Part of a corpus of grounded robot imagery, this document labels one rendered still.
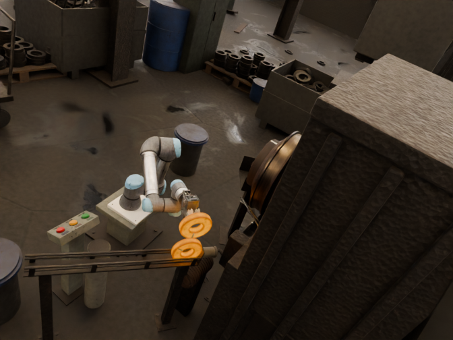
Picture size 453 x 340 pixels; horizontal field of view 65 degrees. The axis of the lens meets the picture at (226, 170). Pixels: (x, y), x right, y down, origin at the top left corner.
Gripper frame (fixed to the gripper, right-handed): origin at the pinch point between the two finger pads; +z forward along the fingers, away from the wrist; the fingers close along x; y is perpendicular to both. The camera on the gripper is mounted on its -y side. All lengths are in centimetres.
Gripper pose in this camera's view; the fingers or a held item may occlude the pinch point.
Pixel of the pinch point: (196, 222)
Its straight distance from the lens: 169.6
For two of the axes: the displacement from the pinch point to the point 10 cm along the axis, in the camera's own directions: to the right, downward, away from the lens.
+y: 1.7, -9.0, -3.9
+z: 3.9, 4.3, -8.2
